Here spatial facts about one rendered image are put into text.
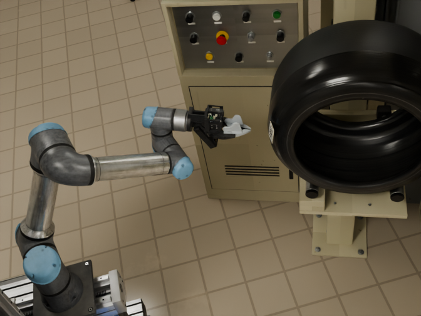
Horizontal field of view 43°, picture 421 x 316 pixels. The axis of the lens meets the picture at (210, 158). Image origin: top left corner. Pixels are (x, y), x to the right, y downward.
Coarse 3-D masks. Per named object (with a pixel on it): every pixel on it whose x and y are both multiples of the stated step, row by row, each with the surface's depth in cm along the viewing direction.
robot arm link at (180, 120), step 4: (176, 112) 179; (180, 112) 179; (184, 112) 179; (176, 116) 178; (180, 116) 178; (184, 116) 178; (176, 120) 178; (180, 120) 178; (184, 120) 178; (176, 124) 179; (180, 124) 178; (184, 124) 178; (176, 128) 180; (180, 128) 179; (184, 128) 179
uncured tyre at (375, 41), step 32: (320, 32) 159; (352, 32) 153; (384, 32) 152; (416, 32) 157; (288, 64) 163; (320, 64) 150; (352, 64) 145; (384, 64) 143; (416, 64) 146; (288, 96) 155; (320, 96) 149; (352, 96) 147; (384, 96) 145; (416, 96) 144; (288, 128) 160; (320, 128) 195; (352, 128) 193; (384, 128) 190; (416, 128) 183; (288, 160) 172; (320, 160) 190; (352, 160) 192; (384, 160) 187; (416, 160) 177; (352, 192) 179
